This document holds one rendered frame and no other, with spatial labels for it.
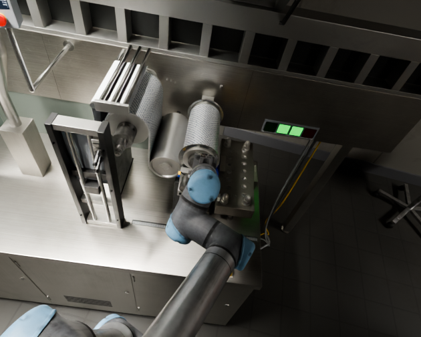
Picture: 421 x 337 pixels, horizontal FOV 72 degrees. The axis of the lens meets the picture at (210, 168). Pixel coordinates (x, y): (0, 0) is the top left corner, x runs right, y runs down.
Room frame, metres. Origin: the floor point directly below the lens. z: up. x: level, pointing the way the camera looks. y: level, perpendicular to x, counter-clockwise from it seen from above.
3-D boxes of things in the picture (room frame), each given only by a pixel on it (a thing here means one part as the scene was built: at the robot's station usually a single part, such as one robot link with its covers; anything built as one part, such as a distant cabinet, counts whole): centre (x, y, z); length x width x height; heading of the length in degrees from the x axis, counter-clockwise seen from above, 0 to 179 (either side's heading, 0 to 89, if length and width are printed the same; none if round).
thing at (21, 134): (0.74, 0.77, 1.18); 0.14 x 0.14 x 0.57
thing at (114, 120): (0.80, 0.31, 1.33); 0.25 x 0.14 x 0.14; 5
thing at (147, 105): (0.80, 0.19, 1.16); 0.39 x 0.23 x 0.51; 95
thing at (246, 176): (0.87, -0.12, 1.00); 0.40 x 0.16 x 0.06; 5
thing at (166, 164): (0.81, 0.18, 1.17); 0.26 x 0.12 x 0.12; 5
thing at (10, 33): (0.68, 0.60, 1.51); 0.02 x 0.02 x 0.20
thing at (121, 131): (0.65, 0.29, 1.33); 0.06 x 0.06 x 0.06; 5
